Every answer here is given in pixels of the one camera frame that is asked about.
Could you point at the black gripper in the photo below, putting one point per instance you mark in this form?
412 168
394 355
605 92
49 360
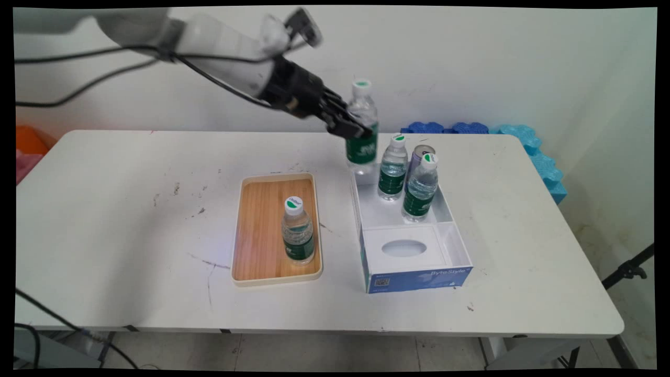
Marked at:
293 86

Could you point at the green label water bottle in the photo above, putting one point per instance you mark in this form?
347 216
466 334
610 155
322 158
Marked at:
419 201
363 104
392 178
298 246

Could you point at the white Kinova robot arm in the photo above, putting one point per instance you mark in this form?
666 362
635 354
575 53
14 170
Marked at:
220 47

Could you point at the silver and blue drink can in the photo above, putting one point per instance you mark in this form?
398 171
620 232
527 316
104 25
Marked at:
416 162

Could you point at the wooden tray with cream rim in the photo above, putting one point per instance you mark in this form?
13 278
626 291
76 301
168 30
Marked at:
256 235

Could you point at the white and blue cardboard box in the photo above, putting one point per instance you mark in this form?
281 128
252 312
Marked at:
419 280

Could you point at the light blue foam mat piece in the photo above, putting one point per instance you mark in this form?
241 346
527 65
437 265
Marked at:
539 157

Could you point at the orange plastic object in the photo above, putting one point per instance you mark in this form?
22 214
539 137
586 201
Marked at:
31 140

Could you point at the pink plastic object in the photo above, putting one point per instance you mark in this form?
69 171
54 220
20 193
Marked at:
26 165

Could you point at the black tripod stand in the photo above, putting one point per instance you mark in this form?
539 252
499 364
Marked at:
628 269

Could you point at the grey box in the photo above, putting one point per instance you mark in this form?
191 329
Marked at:
47 353

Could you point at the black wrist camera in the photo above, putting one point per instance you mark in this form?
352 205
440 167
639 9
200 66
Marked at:
303 26

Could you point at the white table leg frame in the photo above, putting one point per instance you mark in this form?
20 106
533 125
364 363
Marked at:
494 351

